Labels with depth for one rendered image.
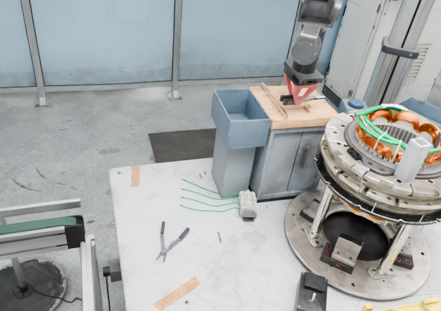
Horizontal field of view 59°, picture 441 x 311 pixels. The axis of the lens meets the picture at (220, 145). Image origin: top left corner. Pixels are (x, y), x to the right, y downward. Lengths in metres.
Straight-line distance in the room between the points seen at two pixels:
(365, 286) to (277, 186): 0.35
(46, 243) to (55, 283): 0.80
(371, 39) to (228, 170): 2.27
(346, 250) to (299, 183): 0.26
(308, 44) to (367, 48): 2.34
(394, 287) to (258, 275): 0.33
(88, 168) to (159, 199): 1.40
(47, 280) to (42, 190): 0.63
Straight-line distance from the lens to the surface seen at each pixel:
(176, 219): 1.08
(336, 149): 0.88
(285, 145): 1.06
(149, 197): 1.14
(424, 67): 3.64
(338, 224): 1.17
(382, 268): 1.05
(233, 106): 1.13
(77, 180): 2.43
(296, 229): 1.08
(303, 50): 0.87
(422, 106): 1.31
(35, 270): 2.01
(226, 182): 1.10
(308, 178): 1.18
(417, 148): 0.81
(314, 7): 0.92
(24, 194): 2.40
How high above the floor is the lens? 1.56
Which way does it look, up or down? 35 degrees down
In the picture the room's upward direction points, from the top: 7 degrees clockwise
